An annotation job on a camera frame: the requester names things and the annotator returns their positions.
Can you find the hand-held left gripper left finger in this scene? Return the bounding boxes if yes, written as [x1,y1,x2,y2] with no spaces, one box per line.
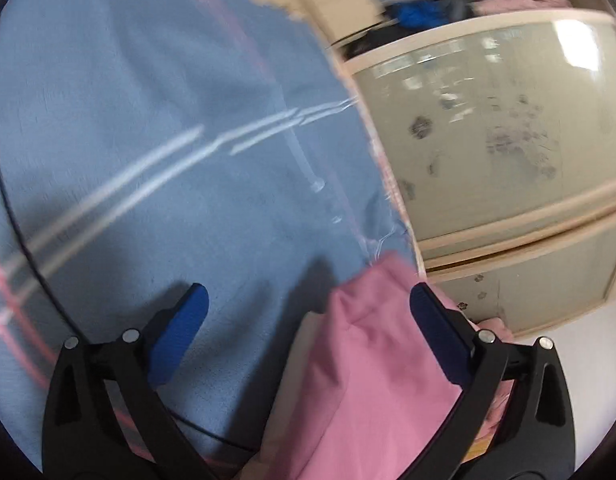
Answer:
[42,282,223,480]

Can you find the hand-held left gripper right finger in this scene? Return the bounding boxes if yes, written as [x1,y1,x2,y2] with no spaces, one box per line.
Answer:
[409,282,581,480]

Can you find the pink and white hooded jacket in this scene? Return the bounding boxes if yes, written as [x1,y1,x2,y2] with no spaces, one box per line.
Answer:
[243,252,515,480]

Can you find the blue striped bedsheet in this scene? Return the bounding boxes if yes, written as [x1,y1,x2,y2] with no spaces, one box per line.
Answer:
[0,0,419,471]

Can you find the dark blue jacket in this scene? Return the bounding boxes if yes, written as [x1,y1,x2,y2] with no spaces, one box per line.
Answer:
[392,0,455,29]

